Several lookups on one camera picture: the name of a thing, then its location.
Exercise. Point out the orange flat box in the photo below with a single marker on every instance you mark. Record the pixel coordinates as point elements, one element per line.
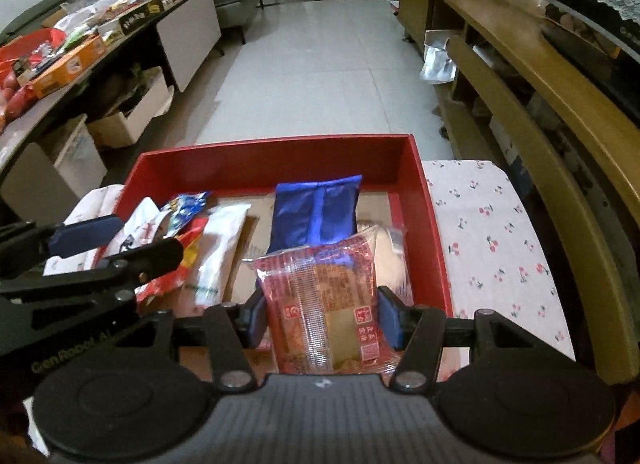
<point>70,67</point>

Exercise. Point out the clear-wrapped pastry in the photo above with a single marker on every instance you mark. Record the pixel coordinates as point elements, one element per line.
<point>390,259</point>

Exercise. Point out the red plastic bag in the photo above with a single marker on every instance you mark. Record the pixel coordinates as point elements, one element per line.
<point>30,47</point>

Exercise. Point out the long black box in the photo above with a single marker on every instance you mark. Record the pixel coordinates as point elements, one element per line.
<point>140,17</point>

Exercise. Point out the shiny blue snack packet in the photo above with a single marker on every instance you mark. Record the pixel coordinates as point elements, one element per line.
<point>310,214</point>

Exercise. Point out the white printed snack packet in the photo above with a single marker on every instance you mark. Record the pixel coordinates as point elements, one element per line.
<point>142,224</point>

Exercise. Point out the red-wrapped cake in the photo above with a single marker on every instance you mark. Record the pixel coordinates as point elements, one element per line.
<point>310,304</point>

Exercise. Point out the cherry print tablecloth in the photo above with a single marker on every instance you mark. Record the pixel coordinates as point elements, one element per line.
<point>490,254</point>

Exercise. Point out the white green-label snack packet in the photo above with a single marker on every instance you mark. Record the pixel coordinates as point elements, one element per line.
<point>220,254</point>

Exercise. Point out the blue printed snack packet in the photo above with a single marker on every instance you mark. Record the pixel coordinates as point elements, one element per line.
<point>187,206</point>

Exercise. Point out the white storage bin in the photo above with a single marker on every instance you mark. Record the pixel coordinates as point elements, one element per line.
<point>80,159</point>

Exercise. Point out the dark-top side counter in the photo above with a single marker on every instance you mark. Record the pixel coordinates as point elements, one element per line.
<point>190,39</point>

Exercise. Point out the white shopping bag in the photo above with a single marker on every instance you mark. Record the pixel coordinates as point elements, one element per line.
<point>437,59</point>

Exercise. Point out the open cardboard box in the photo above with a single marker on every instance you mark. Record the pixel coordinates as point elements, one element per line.
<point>132,117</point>

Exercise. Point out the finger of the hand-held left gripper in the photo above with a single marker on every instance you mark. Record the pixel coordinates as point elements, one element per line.
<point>85,236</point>
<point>145,256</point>

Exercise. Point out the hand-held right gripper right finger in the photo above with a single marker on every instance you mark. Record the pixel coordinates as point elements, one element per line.
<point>390,319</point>

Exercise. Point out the red cardboard box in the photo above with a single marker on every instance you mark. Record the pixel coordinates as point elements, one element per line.
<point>280,164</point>

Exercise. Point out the wooden shelf unit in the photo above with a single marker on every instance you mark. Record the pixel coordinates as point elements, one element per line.
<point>550,109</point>

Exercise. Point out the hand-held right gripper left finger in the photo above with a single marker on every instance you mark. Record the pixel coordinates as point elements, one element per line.
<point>254,319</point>

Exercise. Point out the red snack packet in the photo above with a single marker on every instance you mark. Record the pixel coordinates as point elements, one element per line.
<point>175,279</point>

